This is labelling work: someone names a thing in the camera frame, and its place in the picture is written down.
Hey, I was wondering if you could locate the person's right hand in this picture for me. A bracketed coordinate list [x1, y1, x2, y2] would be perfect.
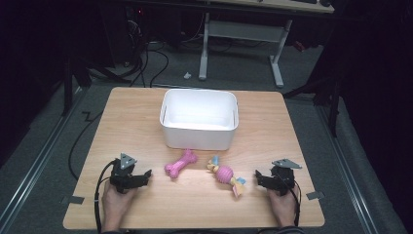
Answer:
[267, 189, 298, 228]

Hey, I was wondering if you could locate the pink ball rope toy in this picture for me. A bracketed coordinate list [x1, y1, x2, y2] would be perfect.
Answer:
[206, 155, 247, 198]

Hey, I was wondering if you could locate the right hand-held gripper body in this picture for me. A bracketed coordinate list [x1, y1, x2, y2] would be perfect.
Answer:
[270, 158, 303, 197]

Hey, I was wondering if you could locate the black stand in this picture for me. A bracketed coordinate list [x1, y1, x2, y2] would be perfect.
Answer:
[60, 54, 131, 117]
[282, 73, 343, 138]

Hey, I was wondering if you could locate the white plastic storage bin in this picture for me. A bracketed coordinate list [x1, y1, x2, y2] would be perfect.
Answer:
[159, 88, 240, 151]

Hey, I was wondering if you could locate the pink bone chew toy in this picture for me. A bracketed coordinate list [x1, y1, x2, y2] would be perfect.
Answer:
[164, 148, 199, 179]

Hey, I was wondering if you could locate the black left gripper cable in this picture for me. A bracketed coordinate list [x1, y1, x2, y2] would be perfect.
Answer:
[94, 159, 117, 234]

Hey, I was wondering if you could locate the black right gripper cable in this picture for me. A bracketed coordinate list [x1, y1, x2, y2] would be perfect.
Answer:
[290, 183, 302, 227]

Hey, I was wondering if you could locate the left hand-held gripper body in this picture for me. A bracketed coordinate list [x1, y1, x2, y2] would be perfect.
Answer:
[109, 152, 144, 195]

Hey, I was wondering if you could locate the metal floor rail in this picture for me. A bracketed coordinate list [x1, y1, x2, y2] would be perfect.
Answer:
[316, 104, 380, 234]
[0, 87, 88, 234]

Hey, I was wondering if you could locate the grey tape piece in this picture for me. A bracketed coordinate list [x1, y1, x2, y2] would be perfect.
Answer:
[305, 191, 326, 201]
[68, 195, 86, 206]

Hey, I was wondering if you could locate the person's left hand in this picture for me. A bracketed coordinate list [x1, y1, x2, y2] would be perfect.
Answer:
[101, 186, 137, 230]

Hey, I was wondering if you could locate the black computer tower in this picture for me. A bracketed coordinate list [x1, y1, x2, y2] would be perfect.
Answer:
[99, 5, 148, 68]

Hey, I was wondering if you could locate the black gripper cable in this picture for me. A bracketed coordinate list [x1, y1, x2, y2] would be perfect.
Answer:
[94, 159, 117, 234]
[290, 183, 302, 227]

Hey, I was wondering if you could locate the black floor cable bundle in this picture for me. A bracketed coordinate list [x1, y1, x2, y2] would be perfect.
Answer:
[128, 40, 170, 89]

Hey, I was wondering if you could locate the thin black floor cable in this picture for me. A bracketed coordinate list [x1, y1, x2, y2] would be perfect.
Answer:
[67, 111, 104, 181]

